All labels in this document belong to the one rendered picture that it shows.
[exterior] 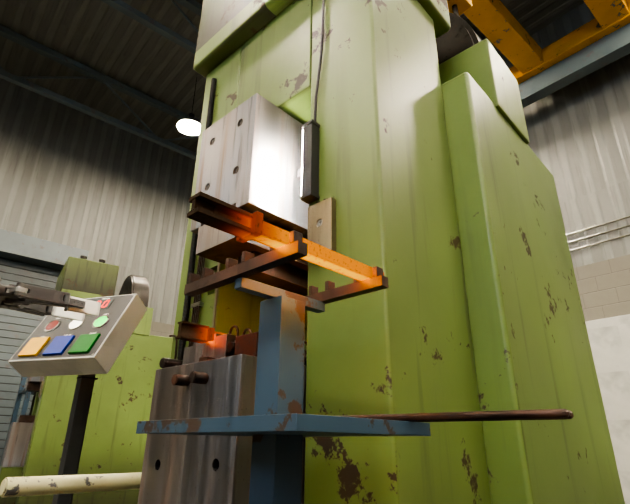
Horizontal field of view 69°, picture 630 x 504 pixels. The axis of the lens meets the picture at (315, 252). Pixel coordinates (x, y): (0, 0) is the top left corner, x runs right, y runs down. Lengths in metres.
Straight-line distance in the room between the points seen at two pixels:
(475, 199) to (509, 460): 0.77
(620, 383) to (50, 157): 9.89
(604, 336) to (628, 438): 1.08
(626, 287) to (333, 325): 6.06
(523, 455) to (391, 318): 0.53
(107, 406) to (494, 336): 5.15
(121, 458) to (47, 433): 0.83
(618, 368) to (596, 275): 1.46
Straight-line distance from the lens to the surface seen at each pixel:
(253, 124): 1.50
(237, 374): 1.09
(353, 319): 1.13
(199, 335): 1.29
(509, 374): 1.40
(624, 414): 6.19
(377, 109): 1.35
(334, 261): 0.78
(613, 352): 6.25
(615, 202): 7.38
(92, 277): 6.34
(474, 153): 1.66
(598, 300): 7.08
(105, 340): 1.59
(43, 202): 10.07
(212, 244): 1.43
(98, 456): 6.05
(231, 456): 1.08
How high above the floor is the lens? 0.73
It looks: 23 degrees up
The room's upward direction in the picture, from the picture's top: 1 degrees clockwise
